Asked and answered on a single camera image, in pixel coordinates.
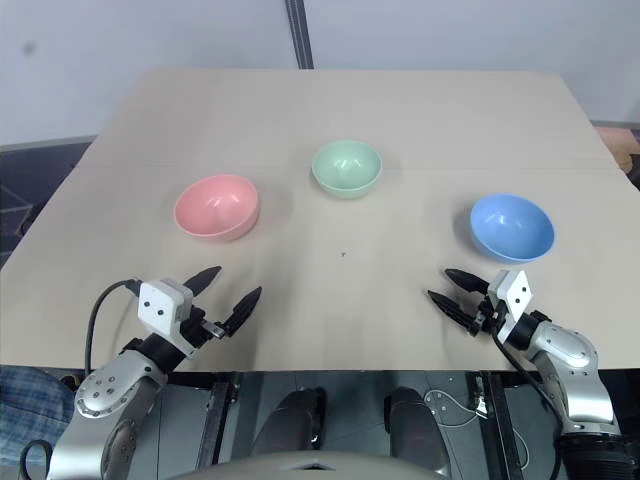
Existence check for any grey wall strip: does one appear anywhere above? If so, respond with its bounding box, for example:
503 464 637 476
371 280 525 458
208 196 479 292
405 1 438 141
283 0 316 71

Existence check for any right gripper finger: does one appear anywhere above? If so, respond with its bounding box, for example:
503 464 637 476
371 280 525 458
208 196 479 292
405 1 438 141
444 269 489 296
427 290 474 332

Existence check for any black table frame bar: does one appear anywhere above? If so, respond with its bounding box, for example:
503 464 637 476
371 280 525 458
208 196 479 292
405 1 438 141
477 370 525 480
199 372 239 469

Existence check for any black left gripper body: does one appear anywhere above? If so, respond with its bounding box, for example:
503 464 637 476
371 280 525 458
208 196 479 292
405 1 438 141
178 298 239 350

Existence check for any thin white cable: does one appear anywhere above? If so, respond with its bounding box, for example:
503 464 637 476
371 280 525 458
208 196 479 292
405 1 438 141
423 388 531 469

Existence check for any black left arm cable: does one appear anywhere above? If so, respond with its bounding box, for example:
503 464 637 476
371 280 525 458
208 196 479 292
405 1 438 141
84 278 144 379

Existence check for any pink plastic bowl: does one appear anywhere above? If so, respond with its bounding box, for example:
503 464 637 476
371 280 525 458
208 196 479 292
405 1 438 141
173 173 261 243

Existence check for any blue plastic bowl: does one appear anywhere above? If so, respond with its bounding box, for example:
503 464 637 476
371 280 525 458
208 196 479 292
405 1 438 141
469 193 556 265

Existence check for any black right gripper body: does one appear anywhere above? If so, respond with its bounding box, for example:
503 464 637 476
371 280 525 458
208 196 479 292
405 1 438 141
464 293 502 336

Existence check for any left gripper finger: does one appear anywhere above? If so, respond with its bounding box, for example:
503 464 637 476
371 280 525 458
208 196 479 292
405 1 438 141
181 265 222 300
223 286 263 336

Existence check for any green plastic bowl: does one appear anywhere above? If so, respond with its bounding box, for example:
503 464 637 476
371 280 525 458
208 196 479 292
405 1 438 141
310 139 384 201

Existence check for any thin black cable loop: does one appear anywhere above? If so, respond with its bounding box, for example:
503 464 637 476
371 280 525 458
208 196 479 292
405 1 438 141
20 438 54 475

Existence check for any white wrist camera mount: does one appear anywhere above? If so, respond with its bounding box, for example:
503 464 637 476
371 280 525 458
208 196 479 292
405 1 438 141
137 278 195 358
486 269 534 342

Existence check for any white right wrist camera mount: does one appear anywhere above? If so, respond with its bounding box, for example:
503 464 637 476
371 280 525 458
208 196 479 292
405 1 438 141
486 269 534 342

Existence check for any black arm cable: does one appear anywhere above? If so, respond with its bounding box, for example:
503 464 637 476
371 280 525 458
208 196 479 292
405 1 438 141
488 313 571 431
84 278 144 379

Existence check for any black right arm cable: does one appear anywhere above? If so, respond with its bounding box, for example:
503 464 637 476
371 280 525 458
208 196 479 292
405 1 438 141
488 313 571 431

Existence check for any brown wooden object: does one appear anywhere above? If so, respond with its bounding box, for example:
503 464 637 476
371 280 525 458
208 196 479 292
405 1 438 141
594 126 640 175

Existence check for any dark rounded shape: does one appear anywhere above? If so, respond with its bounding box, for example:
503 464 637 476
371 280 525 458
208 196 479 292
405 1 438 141
248 386 330 457
383 386 455 477

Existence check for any grey robot torso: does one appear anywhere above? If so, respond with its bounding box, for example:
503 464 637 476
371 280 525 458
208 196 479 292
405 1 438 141
167 447 454 480

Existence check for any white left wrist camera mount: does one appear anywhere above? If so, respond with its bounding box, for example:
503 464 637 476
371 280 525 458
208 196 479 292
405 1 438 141
137 278 195 358

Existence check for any blue plaid cloth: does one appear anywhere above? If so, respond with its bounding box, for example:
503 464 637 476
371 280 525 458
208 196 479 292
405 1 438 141
0 366 77 480

